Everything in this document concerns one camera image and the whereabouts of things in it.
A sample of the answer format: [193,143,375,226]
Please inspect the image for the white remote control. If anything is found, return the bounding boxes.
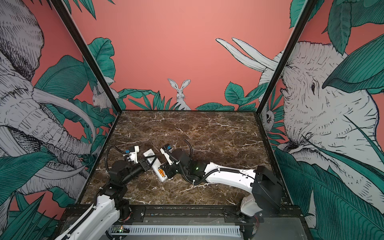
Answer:
[143,149,168,182]

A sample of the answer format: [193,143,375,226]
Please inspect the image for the orange battery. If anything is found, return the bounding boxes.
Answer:
[158,169,166,178]

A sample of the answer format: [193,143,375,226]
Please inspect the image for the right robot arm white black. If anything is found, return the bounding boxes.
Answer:
[161,145,284,217]

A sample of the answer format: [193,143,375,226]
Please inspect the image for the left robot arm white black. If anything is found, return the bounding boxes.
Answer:
[56,154,157,240]

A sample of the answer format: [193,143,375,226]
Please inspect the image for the small green circuit board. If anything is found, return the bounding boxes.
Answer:
[111,225,131,235]

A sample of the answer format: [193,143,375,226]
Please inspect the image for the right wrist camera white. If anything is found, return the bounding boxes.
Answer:
[160,144,173,166]

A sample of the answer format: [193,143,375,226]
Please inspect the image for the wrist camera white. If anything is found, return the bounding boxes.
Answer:
[160,144,173,166]
[123,146,140,164]

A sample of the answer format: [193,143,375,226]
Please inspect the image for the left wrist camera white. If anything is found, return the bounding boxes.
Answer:
[123,146,140,164]

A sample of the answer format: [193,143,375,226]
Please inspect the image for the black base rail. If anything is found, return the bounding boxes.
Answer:
[123,205,304,224]

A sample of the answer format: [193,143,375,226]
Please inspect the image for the white slotted cable duct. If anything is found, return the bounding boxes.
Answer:
[108,225,242,237]

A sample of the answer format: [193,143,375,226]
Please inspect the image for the left black frame post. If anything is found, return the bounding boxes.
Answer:
[51,0,122,115]

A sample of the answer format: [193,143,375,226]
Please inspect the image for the black frame post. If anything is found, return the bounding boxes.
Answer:
[256,0,317,116]
[51,0,122,115]

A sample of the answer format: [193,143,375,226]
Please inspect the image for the right black frame post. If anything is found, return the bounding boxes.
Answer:
[256,0,317,116]

